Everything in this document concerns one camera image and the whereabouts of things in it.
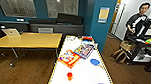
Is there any yellow framed pillar notice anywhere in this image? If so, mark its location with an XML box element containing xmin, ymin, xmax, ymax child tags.
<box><xmin>97</xmin><ymin>6</ymin><xmax>111</xmax><ymax>24</ymax></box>

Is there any black wheeled cart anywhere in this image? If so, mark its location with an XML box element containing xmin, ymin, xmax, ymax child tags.
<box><xmin>123</xmin><ymin>31</ymin><xmax>151</xmax><ymax>73</ymax></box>

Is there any long wooden office table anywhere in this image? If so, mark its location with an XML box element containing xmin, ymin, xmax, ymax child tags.
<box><xmin>0</xmin><ymin>29</ymin><xmax>64</xmax><ymax>70</ymax></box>

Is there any person in dark shirt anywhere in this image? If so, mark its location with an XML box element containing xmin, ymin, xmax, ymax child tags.
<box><xmin>124</xmin><ymin>1</ymin><xmax>151</xmax><ymax>43</ymax></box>

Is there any black office chair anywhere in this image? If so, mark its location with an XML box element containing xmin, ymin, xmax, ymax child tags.
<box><xmin>0</xmin><ymin>24</ymin><xmax>9</xmax><ymax>39</ymax></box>

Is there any orange wooden door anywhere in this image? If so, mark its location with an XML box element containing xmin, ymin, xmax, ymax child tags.
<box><xmin>109</xmin><ymin>0</ymin><xmax>124</xmax><ymax>37</ymax></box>

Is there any interior glass window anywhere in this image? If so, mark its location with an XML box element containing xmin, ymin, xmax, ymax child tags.
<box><xmin>43</xmin><ymin>0</ymin><xmax>81</xmax><ymax>20</ymax></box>
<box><xmin>0</xmin><ymin>0</ymin><xmax>39</xmax><ymax>19</ymax></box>

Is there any shallow blue plastic bowl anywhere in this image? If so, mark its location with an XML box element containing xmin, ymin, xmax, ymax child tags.
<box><xmin>89</xmin><ymin>58</ymin><xmax>102</xmax><ymax>67</ymax></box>

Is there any small orange cup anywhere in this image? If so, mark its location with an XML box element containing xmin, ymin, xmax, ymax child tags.
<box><xmin>65</xmin><ymin>72</ymin><xmax>74</xmax><ymax>82</ymax></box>

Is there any orange board game box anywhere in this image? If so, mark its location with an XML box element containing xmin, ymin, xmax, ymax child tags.
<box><xmin>56</xmin><ymin>48</ymin><xmax>82</xmax><ymax>70</ymax></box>

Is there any colourful snack box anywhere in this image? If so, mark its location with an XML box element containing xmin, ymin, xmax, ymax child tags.
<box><xmin>81</xmin><ymin>35</ymin><xmax>94</xmax><ymax>42</ymax></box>

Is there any dark grey sofa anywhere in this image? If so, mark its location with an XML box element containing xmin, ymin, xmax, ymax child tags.
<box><xmin>27</xmin><ymin>11</ymin><xmax>86</xmax><ymax>37</ymax></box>

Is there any white open laptop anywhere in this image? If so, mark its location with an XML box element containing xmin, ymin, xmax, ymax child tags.
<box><xmin>1</xmin><ymin>27</ymin><xmax>23</xmax><ymax>38</ymax></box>

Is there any purple colourful game box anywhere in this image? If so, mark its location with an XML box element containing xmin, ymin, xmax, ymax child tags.
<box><xmin>73</xmin><ymin>42</ymin><xmax>95</xmax><ymax>61</ymax></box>

